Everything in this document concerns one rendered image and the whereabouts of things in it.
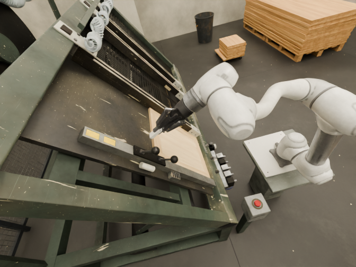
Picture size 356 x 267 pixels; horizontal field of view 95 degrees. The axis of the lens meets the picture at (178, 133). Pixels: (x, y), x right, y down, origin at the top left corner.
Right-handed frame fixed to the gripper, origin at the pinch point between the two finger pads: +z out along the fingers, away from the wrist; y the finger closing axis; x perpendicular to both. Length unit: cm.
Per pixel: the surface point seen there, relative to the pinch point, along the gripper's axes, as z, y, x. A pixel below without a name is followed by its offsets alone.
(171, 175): 13.2, -22.1, 9.9
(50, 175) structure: 19.2, 29.6, 20.2
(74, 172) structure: 19.1, 23.1, 17.5
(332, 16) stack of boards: -235, -244, -240
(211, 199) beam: 19, -69, 15
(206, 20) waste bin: -80, -164, -434
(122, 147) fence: 11.6, 9.6, 5.5
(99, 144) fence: 12.8, 18.7, 7.1
